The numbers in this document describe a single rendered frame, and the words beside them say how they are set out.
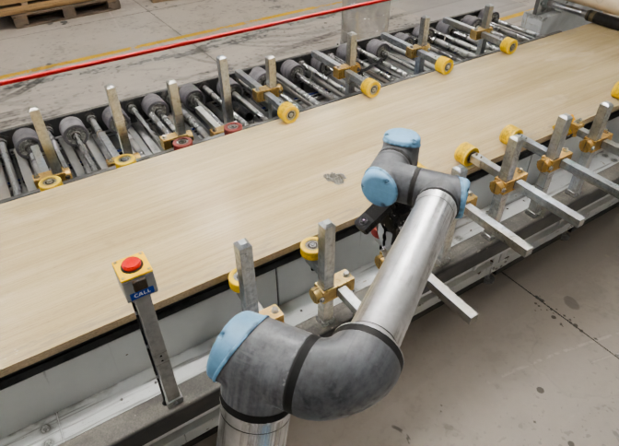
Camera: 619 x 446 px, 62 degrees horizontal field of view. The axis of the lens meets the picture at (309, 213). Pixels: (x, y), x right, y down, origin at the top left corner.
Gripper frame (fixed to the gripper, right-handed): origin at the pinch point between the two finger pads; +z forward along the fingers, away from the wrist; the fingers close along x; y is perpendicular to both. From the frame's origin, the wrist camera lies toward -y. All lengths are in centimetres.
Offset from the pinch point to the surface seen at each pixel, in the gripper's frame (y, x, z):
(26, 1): -26, 591, 78
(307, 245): -12.6, 21.9, 9.9
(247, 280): -40.3, 5.9, -4.9
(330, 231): -14.7, 6.1, -8.9
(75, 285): -78, 44, 9
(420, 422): 19, -11, 101
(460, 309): 12.5, -20.5, 14.6
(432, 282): 13.0, -8.5, 14.5
